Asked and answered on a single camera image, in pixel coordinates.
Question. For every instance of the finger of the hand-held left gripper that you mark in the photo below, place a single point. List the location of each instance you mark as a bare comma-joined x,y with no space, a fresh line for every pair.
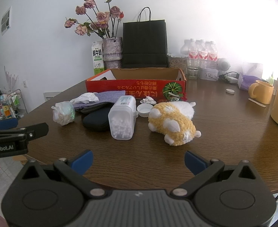
36,128
4,124

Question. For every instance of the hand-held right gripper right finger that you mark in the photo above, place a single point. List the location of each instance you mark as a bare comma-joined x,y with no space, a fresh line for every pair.
195,164

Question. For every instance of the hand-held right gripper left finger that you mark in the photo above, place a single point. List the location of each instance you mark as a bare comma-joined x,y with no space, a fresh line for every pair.
83,163

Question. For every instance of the balled clear plastic bag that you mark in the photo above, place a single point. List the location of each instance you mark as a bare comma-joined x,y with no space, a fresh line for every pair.
63,113

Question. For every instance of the dark blue glasses case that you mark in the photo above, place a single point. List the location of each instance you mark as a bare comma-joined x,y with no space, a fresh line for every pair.
95,121

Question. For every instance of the yellow white plush toy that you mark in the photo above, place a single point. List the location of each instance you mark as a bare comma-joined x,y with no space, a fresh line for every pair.
169,120

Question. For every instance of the clear cotton swab container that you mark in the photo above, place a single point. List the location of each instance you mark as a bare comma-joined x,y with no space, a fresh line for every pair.
121,123

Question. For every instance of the white tissue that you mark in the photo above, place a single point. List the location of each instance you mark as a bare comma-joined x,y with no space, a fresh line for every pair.
85,98

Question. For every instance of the purple knitted cloth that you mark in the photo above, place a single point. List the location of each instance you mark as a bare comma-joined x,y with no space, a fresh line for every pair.
108,97

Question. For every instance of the white plastic lid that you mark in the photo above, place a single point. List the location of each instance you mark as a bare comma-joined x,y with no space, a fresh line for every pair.
144,110

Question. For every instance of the red cardboard box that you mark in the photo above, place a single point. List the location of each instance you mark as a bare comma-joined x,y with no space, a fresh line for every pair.
134,88

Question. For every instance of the brown wooden desktop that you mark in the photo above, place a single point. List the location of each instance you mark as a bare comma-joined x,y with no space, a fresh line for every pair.
224,127

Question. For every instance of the white floor grille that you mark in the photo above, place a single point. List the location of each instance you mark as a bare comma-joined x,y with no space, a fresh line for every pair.
50,97

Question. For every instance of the pale dried grass sprig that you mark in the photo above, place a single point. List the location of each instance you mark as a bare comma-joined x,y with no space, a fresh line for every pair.
10,78

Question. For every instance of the crumpled white paper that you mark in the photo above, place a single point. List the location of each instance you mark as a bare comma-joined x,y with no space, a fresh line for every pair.
149,100

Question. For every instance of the small white round lid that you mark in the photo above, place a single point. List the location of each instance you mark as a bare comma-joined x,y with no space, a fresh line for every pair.
230,91

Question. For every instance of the flat wooden stick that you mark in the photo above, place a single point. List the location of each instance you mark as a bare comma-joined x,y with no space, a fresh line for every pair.
257,102

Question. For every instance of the clear drinking glass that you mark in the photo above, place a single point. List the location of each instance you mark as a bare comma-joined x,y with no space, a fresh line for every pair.
193,74

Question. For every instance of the white patterned tin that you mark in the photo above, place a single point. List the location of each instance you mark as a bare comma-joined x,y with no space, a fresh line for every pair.
208,74

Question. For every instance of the white power strip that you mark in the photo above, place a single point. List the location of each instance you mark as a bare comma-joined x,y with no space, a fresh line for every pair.
231,78

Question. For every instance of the white green milk carton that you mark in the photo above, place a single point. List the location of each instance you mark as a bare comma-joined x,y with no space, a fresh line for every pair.
97,59

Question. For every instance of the purple tissue pack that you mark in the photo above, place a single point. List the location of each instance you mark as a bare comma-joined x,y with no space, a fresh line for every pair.
247,81

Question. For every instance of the yellow mug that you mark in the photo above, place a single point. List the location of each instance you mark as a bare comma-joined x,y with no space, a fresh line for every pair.
263,92

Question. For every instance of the clear lidded food container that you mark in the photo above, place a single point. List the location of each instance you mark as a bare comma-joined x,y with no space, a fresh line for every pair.
176,62

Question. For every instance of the group of plastic water bottles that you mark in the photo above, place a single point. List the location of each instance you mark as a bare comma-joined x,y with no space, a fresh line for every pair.
193,54

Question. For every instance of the purple textured vase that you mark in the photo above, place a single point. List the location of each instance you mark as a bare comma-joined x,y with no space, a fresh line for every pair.
112,49

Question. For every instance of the white plastic bag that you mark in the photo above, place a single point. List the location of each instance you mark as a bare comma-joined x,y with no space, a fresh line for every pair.
253,68

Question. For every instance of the small green bottle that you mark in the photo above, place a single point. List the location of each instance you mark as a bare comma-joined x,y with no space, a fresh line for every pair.
271,77

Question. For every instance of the black paper bag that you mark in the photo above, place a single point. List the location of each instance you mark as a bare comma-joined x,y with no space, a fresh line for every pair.
145,45

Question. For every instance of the dried pink rose bouquet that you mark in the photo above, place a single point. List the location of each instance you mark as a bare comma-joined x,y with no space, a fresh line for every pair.
102,16

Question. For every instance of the white round camera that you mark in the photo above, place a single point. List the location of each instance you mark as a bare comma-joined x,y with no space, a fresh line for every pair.
224,64

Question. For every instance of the wall panel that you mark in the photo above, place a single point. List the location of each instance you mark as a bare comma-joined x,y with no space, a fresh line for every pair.
6,20

